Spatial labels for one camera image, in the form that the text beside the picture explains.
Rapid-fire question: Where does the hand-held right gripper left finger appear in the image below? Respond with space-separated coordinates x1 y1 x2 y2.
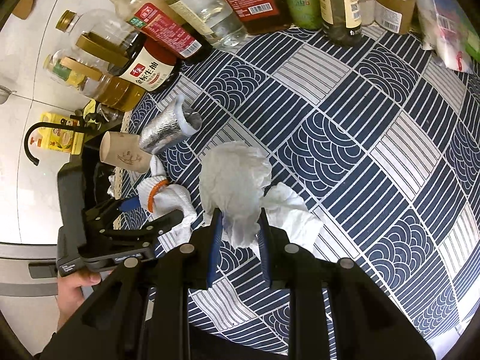
73 208 226 360

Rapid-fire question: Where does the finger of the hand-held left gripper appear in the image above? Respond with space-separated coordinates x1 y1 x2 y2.
99 210 184 242
84 197 141 229

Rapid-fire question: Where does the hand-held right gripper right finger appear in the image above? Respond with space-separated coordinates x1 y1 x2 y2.
257 210 437 360

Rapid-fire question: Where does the white glove with orange band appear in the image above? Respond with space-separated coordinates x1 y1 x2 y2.
136 155 197 248

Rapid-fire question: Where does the black plastic bag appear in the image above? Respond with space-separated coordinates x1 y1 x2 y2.
92 161 122 200

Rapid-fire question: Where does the white tissue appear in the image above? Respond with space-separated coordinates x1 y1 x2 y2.
199 140 272 248

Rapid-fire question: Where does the person's left hand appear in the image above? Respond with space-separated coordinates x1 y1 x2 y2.
57 272 102 331

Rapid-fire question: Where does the white paper towel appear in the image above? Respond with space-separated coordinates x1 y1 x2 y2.
259 182 324 259

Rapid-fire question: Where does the beige paper cup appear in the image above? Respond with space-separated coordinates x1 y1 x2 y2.
99 131 152 174

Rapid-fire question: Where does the yellow dish soap bottle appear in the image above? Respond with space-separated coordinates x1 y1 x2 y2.
39 112 85 155

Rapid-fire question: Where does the silver foil sleeve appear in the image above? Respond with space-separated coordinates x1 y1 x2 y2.
139 95 203 155

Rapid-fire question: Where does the black faucet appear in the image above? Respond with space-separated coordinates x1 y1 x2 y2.
24 122 94 166

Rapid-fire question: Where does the metal sink knob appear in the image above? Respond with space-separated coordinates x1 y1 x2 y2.
97 103 122 122

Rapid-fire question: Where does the clear cooking oil jug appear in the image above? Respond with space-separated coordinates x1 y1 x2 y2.
43 54 147 112

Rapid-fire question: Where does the blue patterned tablecloth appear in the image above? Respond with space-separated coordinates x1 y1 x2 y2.
112 22 480 357

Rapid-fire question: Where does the dark soy sauce jug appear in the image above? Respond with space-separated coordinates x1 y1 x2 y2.
77 32 181 92

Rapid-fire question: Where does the metal strainer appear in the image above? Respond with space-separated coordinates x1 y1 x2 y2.
0 84 17 106

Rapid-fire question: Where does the green label bottle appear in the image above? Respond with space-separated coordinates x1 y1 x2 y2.
44 55 77 83

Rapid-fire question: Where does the clear bottle with gold cap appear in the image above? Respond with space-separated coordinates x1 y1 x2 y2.
56 9 143 68

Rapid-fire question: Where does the black cap red label bottle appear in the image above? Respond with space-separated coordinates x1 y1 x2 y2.
85 0 212 62

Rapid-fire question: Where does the clear bottle with yellow cap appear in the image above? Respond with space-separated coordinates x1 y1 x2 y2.
144 0 250 47

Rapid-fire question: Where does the wooden spatula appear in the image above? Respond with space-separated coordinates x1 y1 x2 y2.
13 0 37 19

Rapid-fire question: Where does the beige label bottle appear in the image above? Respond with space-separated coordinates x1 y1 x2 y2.
313 0 364 47

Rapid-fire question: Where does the small white jar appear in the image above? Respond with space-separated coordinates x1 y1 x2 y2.
354 0 377 27

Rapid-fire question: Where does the small amber jar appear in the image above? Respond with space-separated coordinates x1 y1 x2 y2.
373 0 418 35

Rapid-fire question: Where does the blue and white bag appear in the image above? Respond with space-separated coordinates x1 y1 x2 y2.
407 0 475 74

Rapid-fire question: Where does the green bag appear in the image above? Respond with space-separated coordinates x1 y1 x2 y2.
465 26 480 58

